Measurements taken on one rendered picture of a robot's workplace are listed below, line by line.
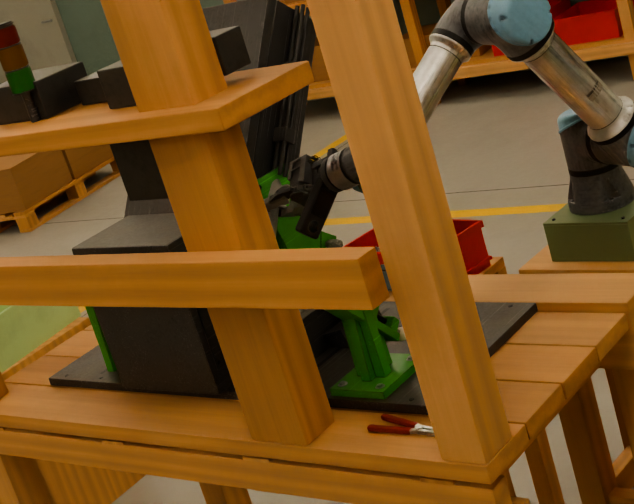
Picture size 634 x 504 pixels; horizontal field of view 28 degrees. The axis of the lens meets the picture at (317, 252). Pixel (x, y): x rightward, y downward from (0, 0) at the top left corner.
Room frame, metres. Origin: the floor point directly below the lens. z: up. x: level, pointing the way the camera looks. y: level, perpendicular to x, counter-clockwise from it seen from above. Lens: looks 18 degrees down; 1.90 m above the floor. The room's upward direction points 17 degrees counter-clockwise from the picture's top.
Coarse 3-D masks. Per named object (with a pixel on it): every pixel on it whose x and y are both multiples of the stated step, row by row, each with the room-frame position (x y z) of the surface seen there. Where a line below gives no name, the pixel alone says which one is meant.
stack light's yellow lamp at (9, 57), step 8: (8, 48) 2.41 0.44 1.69; (16, 48) 2.42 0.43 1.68; (0, 56) 2.42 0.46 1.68; (8, 56) 2.41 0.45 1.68; (16, 56) 2.42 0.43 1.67; (24, 56) 2.43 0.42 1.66; (8, 64) 2.41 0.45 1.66; (16, 64) 2.41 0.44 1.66; (24, 64) 2.42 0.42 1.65; (8, 72) 2.42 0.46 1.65
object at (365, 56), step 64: (128, 0) 2.13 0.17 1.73; (192, 0) 2.13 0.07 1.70; (320, 0) 1.86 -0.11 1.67; (384, 0) 1.87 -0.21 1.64; (128, 64) 2.16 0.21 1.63; (192, 64) 2.10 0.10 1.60; (384, 64) 1.84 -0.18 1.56; (384, 128) 1.82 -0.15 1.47; (192, 192) 2.13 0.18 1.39; (256, 192) 2.13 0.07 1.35; (384, 192) 1.85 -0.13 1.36; (384, 256) 1.87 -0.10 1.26; (448, 256) 1.85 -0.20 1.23; (256, 320) 2.09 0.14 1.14; (448, 320) 1.82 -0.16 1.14; (0, 384) 2.82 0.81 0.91; (256, 384) 2.13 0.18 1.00; (320, 384) 2.14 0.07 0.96; (448, 384) 1.84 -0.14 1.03; (448, 448) 1.86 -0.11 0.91
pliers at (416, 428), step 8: (384, 416) 2.08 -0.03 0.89; (392, 416) 2.07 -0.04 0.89; (400, 424) 2.04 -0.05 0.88; (408, 424) 2.02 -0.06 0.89; (416, 424) 2.01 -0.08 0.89; (384, 432) 2.04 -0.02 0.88; (392, 432) 2.02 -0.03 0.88; (400, 432) 2.01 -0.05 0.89; (408, 432) 2.00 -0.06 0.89; (416, 432) 1.99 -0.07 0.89; (424, 432) 1.98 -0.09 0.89; (432, 432) 1.97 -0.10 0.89
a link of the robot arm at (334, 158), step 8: (336, 152) 2.36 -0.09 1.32; (328, 160) 2.35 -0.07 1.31; (336, 160) 2.33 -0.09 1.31; (328, 168) 2.34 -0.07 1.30; (336, 168) 2.32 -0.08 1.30; (328, 176) 2.34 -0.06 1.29; (336, 176) 2.32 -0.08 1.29; (344, 176) 2.31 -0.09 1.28; (336, 184) 2.33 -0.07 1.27; (344, 184) 2.32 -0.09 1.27; (352, 184) 2.32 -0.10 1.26
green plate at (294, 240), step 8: (264, 176) 2.55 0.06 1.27; (272, 176) 2.57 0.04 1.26; (280, 176) 2.58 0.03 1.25; (264, 184) 2.54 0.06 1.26; (264, 192) 2.53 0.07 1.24; (296, 216) 2.55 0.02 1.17; (280, 224) 2.52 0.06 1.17; (288, 224) 2.53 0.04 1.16; (296, 224) 2.54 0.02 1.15; (280, 232) 2.50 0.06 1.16; (288, 232) 2.52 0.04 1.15; (296, 232) 2.53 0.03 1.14; (280, 240) 2.50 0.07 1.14; (288, 240) 2.51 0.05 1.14; (296, 240) 2.52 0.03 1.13; (304, 240) 2.53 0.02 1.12; (312, 240) 2.55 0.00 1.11; (280, 248) 2.53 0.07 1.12; (288, 248) 2.50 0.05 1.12; (296, 248) 2.51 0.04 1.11; (304, 248) 2.52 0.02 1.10
